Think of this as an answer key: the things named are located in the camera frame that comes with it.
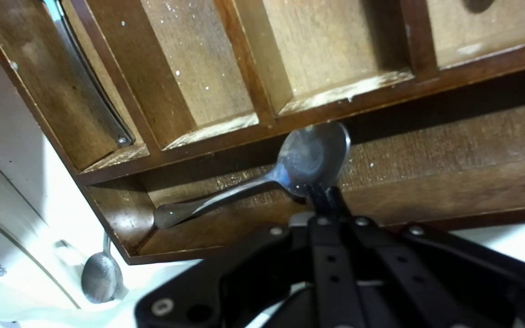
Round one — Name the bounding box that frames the white washing machine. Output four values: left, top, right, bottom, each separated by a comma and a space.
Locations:
0, 56, 525, 328

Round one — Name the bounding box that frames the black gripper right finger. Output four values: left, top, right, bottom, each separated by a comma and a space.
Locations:
327, 184, 525, 328

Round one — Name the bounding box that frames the dark wooden cutlery holder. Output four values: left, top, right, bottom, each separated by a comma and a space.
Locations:
0, 0, 525, 266

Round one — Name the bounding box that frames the silver metal spoon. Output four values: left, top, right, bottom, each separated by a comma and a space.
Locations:
152, 120, 354, 231

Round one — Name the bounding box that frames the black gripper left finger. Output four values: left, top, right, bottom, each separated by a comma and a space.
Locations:
133, 184, 365, 328

